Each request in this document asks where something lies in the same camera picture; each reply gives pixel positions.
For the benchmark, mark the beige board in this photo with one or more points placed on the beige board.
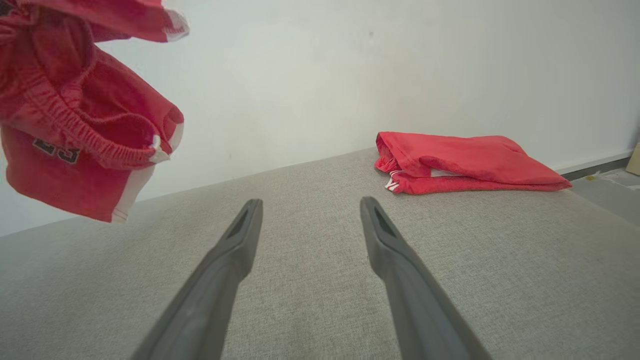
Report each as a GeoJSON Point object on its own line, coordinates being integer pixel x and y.
{"type": "Point", "coordinates": [635, 159]}

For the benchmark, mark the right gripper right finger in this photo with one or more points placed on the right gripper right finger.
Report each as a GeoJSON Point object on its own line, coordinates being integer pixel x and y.
{"type": "Point", "coordinates": [420, 305]}

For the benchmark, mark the red mesh shorts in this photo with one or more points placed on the red mesh shorts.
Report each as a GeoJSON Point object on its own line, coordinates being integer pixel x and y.
{"type": "Point", "coordinates": [75, 100]}

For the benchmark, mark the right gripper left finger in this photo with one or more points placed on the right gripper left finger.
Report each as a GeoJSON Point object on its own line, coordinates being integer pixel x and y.
{"type": "Point", "coordinates": [210, 300]}

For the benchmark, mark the red white numbered jersey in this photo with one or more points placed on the red white numbered jersey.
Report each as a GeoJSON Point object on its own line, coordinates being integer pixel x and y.
{"type": "Point", "coordinates": [470, 160]}

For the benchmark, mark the dark wall baseboard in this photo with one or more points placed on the dark wall baseboard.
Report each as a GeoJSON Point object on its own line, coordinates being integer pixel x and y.
{"type": "Point", "coordinates": [595, 167]}

